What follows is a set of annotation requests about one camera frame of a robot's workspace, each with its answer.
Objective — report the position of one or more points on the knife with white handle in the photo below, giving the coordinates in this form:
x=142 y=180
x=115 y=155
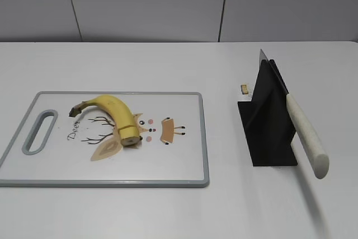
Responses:
x=317 y=156

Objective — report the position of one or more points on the cut banana end slice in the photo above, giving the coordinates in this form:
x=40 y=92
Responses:
x=129 y=136

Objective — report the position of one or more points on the yellow banana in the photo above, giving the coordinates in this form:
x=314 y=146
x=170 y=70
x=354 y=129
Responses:
x=117 y=109

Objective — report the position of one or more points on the small banana scrap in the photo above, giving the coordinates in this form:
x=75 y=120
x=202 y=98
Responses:
x=244 y=89

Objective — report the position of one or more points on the black knife stand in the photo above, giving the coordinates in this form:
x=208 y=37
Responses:
x=267 y=125

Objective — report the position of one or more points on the white grey-rimmed cutting board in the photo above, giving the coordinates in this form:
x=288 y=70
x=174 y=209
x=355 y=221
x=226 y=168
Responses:
x=51 y=149

